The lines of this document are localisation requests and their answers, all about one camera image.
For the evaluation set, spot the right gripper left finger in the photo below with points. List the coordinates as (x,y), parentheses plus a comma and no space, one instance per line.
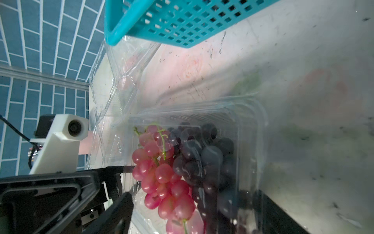
(116,219)

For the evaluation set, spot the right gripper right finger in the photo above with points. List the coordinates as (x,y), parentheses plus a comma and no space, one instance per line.
(271,218)

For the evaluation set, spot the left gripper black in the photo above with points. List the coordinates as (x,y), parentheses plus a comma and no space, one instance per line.
(49,203)

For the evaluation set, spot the red grape bunch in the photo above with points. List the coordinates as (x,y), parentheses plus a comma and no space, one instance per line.
(159,163)

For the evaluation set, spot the dark purple grape bunch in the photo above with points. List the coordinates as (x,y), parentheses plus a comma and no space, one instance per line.
(212,168)

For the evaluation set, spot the clear clamshell container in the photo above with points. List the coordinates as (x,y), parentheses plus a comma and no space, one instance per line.
(115,79)
(240,118)

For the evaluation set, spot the pink pen cup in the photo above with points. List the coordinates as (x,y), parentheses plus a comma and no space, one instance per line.
(85,146)

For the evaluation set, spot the teal plastic basket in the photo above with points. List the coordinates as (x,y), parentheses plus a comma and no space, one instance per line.
(177,23)

